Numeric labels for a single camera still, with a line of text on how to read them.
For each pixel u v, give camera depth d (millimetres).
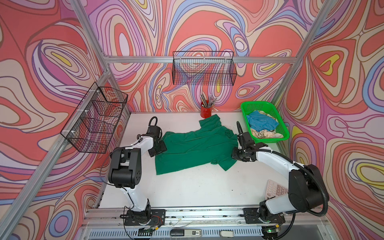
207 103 1141
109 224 717
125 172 487
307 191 433
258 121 1070
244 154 653
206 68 954
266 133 1015
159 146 870
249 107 1207
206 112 1113
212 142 1017
